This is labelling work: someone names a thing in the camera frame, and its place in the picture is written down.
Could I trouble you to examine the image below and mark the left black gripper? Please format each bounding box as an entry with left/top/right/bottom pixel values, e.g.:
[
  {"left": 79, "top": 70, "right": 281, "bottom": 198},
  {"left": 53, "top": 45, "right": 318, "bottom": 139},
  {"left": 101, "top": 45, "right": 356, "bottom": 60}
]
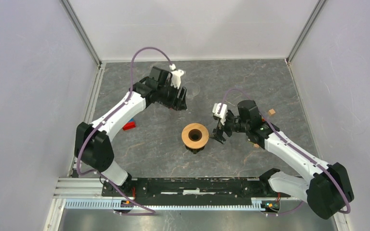
[{"left": 158, "top": 80, "right": 187, "bottom": 111}]

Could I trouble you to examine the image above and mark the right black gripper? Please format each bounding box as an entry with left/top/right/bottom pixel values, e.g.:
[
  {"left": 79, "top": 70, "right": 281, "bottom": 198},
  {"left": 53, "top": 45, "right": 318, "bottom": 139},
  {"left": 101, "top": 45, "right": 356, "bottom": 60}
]
[{"left": 209, "top": 111, "right": 250, "bottom": 145}]

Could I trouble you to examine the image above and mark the dark glass carafe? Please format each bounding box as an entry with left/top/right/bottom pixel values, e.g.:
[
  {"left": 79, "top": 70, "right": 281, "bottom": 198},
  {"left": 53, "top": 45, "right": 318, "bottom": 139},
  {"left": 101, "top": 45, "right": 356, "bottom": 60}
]
[{"left": 185, "top": 145, "right": 205, "bottom": 154}]

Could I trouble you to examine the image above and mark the clear glass dripper cone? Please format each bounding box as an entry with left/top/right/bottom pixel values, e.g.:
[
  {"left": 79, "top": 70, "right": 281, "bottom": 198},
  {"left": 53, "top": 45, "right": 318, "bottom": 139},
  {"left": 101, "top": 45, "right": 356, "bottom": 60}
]
[{"left": 184, "top": 82, "right": 200, "bottom": 100}]

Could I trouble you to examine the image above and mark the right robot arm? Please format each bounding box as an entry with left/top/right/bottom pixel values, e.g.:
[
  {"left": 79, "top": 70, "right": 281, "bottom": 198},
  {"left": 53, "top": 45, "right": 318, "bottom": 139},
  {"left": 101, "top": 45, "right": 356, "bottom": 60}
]
[{"left": 211, "top": 100, "right": 355, "bottom": 219}]

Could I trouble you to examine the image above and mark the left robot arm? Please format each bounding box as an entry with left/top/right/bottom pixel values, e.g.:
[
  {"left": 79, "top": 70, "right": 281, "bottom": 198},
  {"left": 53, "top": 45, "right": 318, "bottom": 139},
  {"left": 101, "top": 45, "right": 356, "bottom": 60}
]
[{"left": 75, "top": 64, "right": 187, "bottom": 196}]

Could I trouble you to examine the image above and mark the red blue toy brick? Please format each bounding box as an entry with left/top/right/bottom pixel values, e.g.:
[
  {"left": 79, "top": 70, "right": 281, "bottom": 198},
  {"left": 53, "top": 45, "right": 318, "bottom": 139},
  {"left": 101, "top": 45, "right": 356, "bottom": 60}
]
[{"left": 122, "top": 118, "right": 136, "bottom": 131}]

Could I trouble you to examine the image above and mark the small wooden cube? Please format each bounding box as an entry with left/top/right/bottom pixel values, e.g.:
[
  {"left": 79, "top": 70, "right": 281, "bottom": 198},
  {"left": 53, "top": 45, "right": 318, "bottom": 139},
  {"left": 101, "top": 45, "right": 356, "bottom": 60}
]
[{"left": 268, "top": 109, "right": 276, "bottom": 116}]

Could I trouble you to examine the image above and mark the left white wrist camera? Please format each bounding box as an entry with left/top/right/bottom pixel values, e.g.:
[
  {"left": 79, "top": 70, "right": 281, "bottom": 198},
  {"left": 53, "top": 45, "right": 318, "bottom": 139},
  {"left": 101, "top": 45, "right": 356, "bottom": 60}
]
[{"left": 169, "top": 64, "right": 185, "bottom": 89}]

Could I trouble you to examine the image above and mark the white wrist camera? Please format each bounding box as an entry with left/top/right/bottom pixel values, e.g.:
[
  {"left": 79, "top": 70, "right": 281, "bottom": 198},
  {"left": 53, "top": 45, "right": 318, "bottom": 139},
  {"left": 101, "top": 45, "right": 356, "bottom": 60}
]
[
  {"left": 212, "top": 103, "right": 227, "bottom": 126},
  {"left": 169, "top": 64, "right": 185, "bottom": 89}
]

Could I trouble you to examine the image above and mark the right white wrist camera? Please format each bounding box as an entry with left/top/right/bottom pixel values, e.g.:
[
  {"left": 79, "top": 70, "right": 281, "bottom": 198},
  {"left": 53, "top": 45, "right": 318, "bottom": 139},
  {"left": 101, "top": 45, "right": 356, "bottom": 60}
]
[{"left": 212, "top": 103, "right": 227, "bottom": 126}]

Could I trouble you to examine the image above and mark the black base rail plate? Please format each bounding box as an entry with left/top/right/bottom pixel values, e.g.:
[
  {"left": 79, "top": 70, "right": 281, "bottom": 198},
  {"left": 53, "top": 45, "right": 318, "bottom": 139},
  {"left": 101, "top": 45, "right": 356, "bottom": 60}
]
[{"left": 101, "top": 177, "right": 291, "bottom": 206}]

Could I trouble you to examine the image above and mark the white slotted cable duct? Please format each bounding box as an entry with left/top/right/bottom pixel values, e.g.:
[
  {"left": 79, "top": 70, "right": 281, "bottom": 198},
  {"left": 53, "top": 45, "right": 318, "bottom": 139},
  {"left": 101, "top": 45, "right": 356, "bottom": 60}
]
[{"left": 64, "top": 199, "right": 279, "bottom": 212}]

